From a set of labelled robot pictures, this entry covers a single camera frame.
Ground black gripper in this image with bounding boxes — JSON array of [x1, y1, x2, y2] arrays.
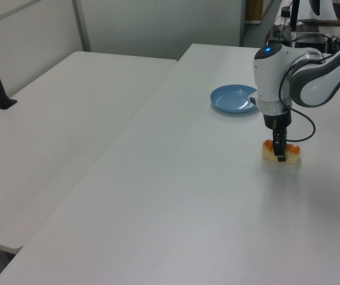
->
[[262, 109, 293, 163]]

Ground toy bread with orange topping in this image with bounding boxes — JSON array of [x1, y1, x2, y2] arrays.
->
[[260, 139, 301, 164]]

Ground blue round plate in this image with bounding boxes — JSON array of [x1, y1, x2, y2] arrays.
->
[[210, 84, 260, 115]]

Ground black box device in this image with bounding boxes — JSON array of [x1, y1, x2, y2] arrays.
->
[[294, 33, 329, 53]]

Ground black monitor stand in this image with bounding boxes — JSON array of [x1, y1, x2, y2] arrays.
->
[[288, 0, 303, 32]]

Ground wooden board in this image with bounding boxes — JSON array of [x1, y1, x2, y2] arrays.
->
[[245, 0, 274, 22]]

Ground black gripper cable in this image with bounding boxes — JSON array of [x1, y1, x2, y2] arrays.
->
[[278, 58, 317, 143]]

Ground grey partition corner post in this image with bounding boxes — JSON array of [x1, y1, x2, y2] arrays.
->
[[71, 0, 92, 52]]

